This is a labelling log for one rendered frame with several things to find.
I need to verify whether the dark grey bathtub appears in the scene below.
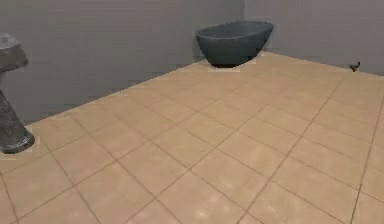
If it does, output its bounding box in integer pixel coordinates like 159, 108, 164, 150
195, 20, 275, 69

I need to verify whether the grey stone pedestal sink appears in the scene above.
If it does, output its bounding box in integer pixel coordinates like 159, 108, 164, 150
0, 32, 36, 155

